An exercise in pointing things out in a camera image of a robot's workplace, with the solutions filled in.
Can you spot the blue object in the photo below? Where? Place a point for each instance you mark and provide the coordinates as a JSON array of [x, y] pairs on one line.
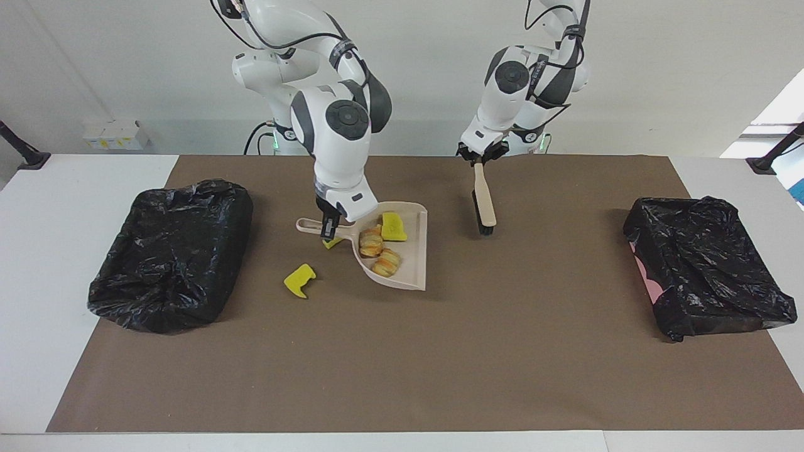
[[799, 191]]

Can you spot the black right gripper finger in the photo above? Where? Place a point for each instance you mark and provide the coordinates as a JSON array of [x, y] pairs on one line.
[[330, 229]]

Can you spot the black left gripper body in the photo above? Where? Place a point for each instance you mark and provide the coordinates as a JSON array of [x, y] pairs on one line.
[[483, 149]]

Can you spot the notched yellow sponge piece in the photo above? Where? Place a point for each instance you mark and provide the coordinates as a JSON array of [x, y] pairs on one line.
[[299, 280]]

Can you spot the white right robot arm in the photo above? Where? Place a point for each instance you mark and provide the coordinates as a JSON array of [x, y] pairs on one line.
[[339, 125]]

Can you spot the brown table mat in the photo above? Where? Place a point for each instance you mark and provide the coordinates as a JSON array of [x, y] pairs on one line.
[[402, 364]]

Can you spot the yellow and green sponge piece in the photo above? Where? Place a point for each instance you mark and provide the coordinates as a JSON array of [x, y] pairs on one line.
[[331, 243]]

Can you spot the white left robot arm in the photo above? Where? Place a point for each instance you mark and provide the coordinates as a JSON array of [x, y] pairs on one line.
[[515, 81]]

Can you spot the pink plastic bin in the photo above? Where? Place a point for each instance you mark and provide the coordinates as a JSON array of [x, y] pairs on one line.
[[651, 285]]

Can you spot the beige hand brush black bristles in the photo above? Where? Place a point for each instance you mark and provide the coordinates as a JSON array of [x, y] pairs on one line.
[[485, 201]]

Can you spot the orange striped toy croissant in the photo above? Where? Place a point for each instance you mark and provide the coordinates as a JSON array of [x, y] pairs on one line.
[[370, 242]]

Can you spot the black garbage bag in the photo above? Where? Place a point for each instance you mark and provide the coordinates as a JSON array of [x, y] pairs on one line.
[[169, 257], [710, 263]]

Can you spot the pale toy pastry piece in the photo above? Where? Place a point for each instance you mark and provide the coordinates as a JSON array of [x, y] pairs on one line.
[[386, 262]]

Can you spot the beige plastic dustpan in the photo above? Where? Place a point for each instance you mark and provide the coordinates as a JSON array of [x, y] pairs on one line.
[[411, 257]]

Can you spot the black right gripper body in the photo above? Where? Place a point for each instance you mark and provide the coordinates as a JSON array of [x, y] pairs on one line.
[[328, 207]]

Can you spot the white wall socket box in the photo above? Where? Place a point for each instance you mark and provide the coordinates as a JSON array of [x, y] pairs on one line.
[[116, 135]]

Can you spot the black camera stand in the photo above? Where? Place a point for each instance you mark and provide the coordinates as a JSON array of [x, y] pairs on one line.
[[776, 150], [22, 152]]

